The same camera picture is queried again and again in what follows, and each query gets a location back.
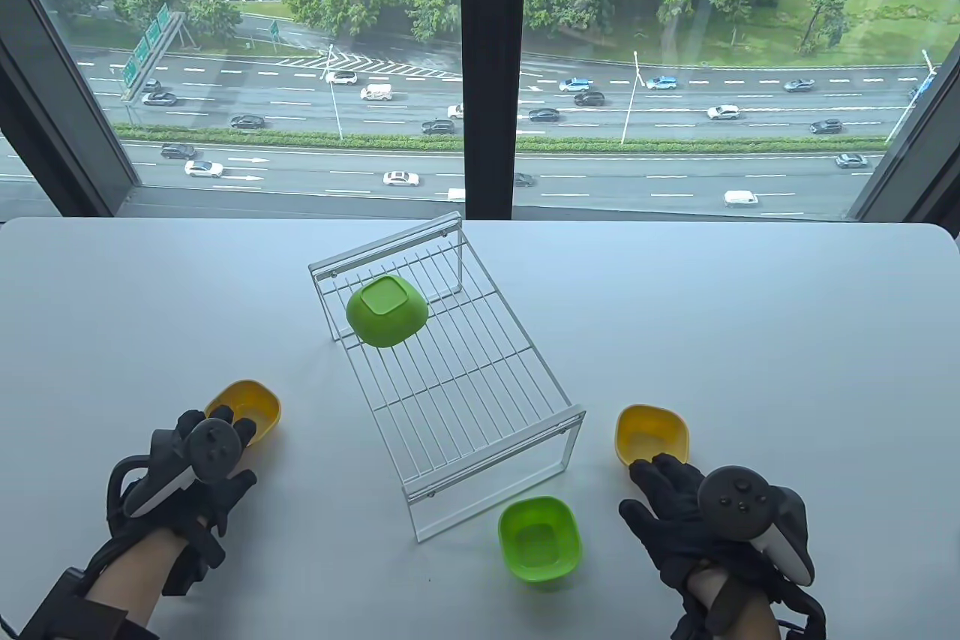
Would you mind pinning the person's left hand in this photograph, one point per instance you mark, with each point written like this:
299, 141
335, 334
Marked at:
232, 497

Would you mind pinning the person's right hand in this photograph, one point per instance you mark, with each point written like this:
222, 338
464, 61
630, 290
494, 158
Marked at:
675, 512

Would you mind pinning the yellow small dish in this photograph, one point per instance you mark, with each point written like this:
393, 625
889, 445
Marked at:
259, 404
649, 430

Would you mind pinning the green small dish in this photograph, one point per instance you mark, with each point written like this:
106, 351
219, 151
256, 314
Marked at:
540, 542
386, 313

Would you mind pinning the person's left forearm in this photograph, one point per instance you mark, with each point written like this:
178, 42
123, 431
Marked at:
127, 580

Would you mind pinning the person's right forearm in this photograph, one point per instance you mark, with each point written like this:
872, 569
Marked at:
709, 584

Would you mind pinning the black white left hand controller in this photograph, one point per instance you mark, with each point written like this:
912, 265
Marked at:
214, 449

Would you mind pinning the black white hand controller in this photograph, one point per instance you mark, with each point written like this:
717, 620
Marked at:
214, 449
735, 501

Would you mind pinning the black white right hand controller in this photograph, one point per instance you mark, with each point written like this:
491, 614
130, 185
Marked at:
735, 501

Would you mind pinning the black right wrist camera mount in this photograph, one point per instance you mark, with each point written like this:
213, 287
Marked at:
795, 606

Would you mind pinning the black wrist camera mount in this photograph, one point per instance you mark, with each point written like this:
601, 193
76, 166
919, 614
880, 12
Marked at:
795, 606
67, 602

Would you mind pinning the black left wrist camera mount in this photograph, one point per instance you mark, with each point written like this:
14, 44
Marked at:
67, 602

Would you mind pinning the black window frame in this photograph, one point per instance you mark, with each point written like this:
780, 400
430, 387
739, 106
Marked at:
491, 70

